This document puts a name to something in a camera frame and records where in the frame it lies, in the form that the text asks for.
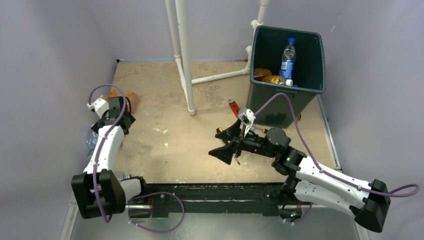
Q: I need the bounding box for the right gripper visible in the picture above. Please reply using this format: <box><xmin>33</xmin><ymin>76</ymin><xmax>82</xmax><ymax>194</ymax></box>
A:
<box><xmin>209</xmin><ymin>118</ymin><xmax>277</xmax><ymax>164</ymax></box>

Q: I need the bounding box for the orange juice bottle white cap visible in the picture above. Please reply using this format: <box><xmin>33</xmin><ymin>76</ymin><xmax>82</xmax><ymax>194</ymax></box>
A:
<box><xmin>253</xmin><ymin>68</ymin><xmax>272</xmax><ymax>81</ymax></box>

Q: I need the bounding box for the amber tea bottle red label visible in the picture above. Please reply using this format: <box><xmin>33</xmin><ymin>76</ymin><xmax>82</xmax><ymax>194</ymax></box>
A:
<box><xmin>261</xmin><ymin>75</ymin><xmax>293</xmax><ymax>87</ymax></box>

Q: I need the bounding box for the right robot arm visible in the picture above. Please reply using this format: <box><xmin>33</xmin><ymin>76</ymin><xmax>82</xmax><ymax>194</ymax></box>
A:
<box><xmin>208</xmin><ymin>120</ymin><xmax>391</xmax><ymax>233</ymax></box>

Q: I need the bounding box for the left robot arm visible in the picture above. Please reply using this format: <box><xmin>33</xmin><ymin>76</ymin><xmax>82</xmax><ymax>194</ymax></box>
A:
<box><xmin>71</xmin><ymin>96</ymin><xmax>149</xmax><ymax>222</ymax></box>

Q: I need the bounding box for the dark green plastic bin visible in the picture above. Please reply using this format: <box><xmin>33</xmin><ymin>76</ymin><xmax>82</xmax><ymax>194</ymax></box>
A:
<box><xmin>246</xmin><ymin>25</ymin><xmax>327</xmax><ymax>128</ymax></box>

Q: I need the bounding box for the orange label bottle far left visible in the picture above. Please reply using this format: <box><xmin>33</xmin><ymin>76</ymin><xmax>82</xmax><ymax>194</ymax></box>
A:
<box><xmin>106</xmin><ymin>88</ymin><xmax>139</xmax><ymax>114</ymax></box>

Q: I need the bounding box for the red adjustable wrench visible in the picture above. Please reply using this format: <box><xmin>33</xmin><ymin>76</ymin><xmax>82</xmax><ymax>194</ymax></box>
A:
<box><xmin>228</xmin><ymin>98</ymin><xmax>240</xmax><ymax>118</ymax></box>

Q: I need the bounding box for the clear water bottle left edge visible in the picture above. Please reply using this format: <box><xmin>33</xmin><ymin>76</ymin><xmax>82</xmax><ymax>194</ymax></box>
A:
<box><xmin>86</xmin><ymin>129</ymin><xmax>98</xmax><ymax>162</ymax></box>

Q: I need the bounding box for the pepsi bottle blue cap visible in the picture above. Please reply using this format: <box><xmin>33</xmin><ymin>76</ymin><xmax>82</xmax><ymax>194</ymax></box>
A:
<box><xmin>279</xmin><ymin>37</ymin><xmax>296</xmax><ymax>87</ymax></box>

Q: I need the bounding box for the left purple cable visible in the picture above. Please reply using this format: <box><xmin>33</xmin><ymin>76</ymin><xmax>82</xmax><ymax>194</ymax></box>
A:
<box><xmin>88</xmin><ymin>84</ymin><xmax>128</xmax><ymax>224</ymax></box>

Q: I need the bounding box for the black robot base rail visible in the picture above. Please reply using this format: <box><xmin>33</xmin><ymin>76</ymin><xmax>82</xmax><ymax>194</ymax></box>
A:
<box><xmin>129</xmin><ymin>182</ymin><xmax>309</xmax><ymax>222</ymax></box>

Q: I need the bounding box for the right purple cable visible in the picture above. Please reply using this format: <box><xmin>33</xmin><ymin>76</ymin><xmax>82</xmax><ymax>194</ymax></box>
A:
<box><xmin>253</xmin><ymin>92</ymin><xmax>421</xmax><ymax>198</ymax></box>

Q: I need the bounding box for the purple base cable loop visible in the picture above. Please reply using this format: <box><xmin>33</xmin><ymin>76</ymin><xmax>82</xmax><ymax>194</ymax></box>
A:
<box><xmin>127</xmin><ymin>192</ymin><xmax>185</xmax><ymax>234</ymax></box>

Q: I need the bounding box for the white pvc pipe frame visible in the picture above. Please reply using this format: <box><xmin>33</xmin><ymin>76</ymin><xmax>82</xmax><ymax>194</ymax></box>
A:
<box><xmin>165</xmin><ymin>0</ymin><xmax>253</xmax><ymax>116</ymax></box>

